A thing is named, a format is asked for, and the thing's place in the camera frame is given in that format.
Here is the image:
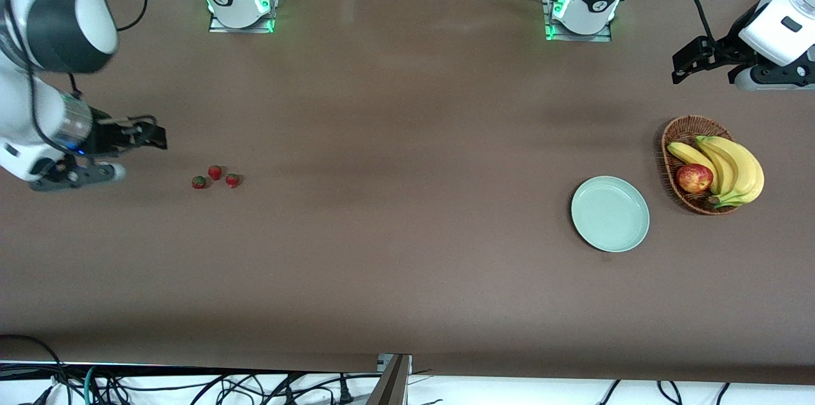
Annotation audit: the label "pale green round plate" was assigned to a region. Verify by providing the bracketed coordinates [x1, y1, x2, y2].
[570, 176, 650, 253]

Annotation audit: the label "brown wicker basket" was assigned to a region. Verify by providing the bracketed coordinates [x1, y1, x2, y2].
[661, 115, 739, 216]

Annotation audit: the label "small yellow banana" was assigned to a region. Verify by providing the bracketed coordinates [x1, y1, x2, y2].
[667, 141, 719, 195]

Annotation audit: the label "red apple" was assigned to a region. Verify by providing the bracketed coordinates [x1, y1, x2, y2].
[676, 164, 714, 194]

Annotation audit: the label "large yellow banana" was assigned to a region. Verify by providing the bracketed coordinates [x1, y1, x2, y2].
[697, 136, 765, 209]

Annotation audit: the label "large table cover mat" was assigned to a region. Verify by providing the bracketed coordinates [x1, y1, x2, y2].
[0, 0, 815, 387]

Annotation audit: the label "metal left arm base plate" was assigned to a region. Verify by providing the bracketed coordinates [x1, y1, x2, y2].
[541, 0, 613, 43]

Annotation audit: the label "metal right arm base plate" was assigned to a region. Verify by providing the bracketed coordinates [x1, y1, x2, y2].
[208, 0, 282, 34]

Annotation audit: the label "thick black cable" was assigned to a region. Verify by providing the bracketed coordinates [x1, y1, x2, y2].
[0, 334, 72, 405]

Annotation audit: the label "tangled black cables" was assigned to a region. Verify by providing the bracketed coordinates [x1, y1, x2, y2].
[96, 372, 357, 405]

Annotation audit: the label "metal frame post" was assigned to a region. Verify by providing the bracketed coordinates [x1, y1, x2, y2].
[366, 353, 413, 405]

